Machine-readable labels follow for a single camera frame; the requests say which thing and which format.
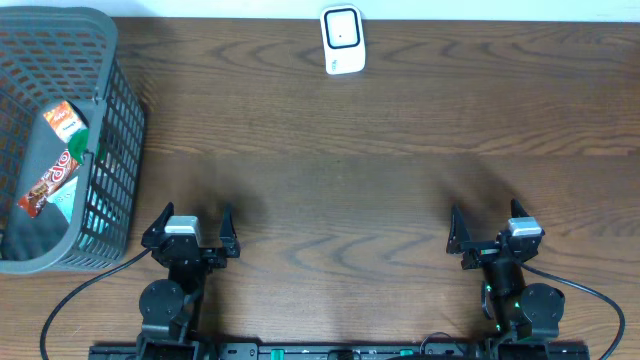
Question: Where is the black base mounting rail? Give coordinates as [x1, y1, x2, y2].
[88, 341, 591, 360]

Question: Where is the small orange snack packet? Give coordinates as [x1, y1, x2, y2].
[43, 101, 88, 143]

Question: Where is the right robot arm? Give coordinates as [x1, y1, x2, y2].
[446, 199, 565, 359]

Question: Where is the red chocolate bar wrapper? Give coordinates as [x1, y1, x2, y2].
[18, 150, 79, 218]

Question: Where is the light blue tissue packet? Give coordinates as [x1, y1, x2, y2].
[47, 177, 78, 223]

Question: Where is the white barcode scanner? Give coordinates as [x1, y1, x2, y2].
[319, 4, 366, 75]

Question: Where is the green lidded jar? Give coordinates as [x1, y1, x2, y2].
[67, 128, 89, 165]

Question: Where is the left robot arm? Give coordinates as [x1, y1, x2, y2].
[135, 203, 241, 360]

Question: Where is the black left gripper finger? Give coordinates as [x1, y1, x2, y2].
[219, 205, 240, 258]
[141, 202, 174, 249]

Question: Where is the grey plastic mesh basket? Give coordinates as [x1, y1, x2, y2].
[1, 6, 146, 275]

